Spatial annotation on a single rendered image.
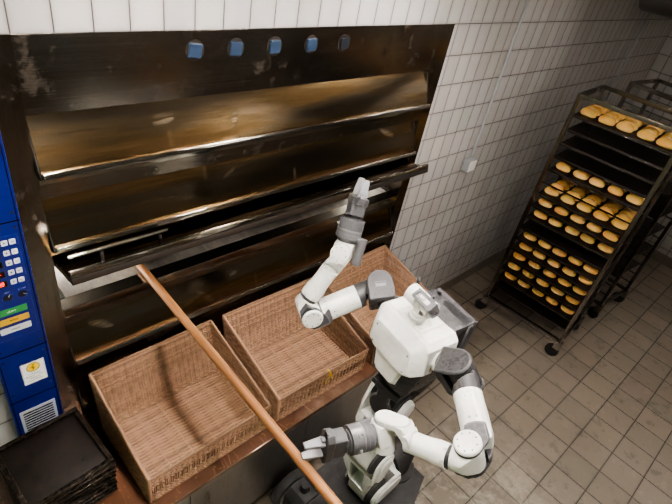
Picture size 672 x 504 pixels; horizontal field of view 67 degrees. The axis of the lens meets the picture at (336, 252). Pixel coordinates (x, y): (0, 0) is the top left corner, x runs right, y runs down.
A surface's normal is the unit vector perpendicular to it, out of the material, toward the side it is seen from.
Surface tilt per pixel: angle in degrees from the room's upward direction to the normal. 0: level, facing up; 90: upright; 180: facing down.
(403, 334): 45
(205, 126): 70
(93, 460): 0
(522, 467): 0
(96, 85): 90
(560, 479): 0
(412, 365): 85
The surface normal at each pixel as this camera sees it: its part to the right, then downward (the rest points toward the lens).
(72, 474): 0.18, -0.80
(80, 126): 0.69, 0.22
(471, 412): -0.28, -0.75
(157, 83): 0.67, 0.53
